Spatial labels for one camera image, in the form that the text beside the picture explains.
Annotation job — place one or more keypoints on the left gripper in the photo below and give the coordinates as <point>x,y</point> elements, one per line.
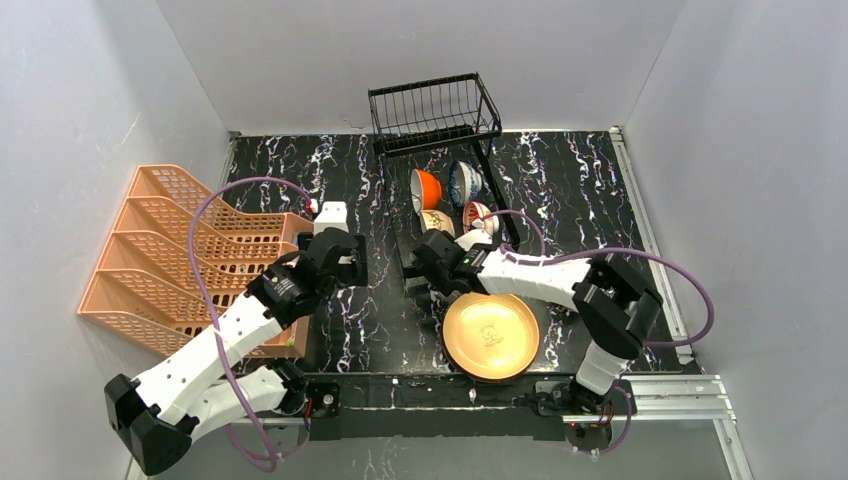
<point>357,259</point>

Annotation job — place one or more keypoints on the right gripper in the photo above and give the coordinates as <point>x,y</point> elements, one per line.
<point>411,266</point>

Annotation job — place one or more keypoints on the orange patterned bowl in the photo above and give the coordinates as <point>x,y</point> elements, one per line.
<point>476,215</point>

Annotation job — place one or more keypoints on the orange glossy bowl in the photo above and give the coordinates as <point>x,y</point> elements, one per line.
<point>425,190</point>

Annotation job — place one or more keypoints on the blue floral bowl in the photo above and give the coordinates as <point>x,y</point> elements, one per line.
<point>465,183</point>

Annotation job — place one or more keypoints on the black wire dish rack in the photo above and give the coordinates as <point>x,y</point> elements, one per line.
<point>429,124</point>

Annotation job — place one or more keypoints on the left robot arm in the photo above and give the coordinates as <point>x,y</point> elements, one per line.
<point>161,412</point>

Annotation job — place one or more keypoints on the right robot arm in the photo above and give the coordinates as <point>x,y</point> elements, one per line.
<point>616,302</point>

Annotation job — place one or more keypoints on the yellow plate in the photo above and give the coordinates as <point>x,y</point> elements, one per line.
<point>491,338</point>

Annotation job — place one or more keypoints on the orange file organizer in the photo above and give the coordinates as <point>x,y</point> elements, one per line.
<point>144,286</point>

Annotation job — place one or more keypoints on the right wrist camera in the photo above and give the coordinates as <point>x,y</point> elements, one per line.
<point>475,238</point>

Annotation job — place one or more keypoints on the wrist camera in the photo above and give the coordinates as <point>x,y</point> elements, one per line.
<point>475,238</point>
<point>333,214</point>

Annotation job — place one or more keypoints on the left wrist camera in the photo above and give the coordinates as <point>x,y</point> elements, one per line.
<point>333,214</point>

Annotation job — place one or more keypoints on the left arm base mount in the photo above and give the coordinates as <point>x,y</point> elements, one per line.
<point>311,401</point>

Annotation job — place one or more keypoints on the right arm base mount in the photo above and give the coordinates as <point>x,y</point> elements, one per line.
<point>604,420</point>

